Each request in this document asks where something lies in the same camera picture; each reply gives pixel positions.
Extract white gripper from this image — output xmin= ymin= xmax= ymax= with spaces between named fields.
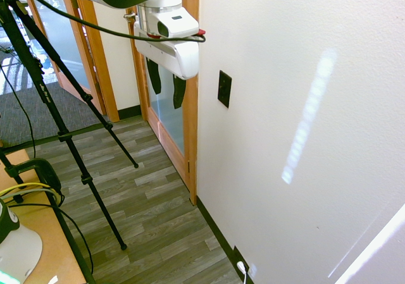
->
xmin=132 ymin=20 xmax=201 ymax=110

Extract wooden door with glass pane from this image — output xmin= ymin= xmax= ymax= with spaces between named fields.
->
xmin=124 ymin=0 xmax=201 ymax=206

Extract black C-clamp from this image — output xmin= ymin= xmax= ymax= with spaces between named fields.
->
xmin=4 ymin=157 xmax=63 ymax=203

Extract dark baseboard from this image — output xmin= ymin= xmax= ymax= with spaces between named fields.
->
xmin=117 ymin=105 xmax=256 ymax=284

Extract white power plug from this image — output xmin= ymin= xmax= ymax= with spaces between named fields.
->
xmin=236 ymin=261 xmax=250 ymax=284

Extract dark light switch plate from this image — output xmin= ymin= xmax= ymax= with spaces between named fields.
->
xmin=217 ymin=69 xmax=233 ymax=109

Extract wooden glass partition frame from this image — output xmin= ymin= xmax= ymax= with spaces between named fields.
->
xmin=22 ymin=0 xmax=120 ymax=123

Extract black cable to gripper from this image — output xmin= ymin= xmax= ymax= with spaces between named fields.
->
xmin=9 ymin=0 xmax=206 ymax=43

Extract black camera tripod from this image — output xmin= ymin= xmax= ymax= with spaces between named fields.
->
xmin=0 ymin=0 xmax=140 ymax=284

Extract thin black hanging cable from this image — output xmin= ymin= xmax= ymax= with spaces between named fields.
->
xmin=0 ymin=45 xmax=36 ymax=159

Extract thin black cable on table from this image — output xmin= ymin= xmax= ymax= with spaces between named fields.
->
xmin=5 ymin=202 xmax=94 ymax=277

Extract grey cable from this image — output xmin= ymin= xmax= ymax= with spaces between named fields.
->
xmin=0 ymin=187 xmax=61 ymax=206

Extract yellow cable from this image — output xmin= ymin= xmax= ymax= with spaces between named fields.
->
xmin=0 ymin=182 xmax=60 ymax=202

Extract dark wall outlet plate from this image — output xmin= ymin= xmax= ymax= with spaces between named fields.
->
xmin=232 ymin=245 xmax=251 ymax=275

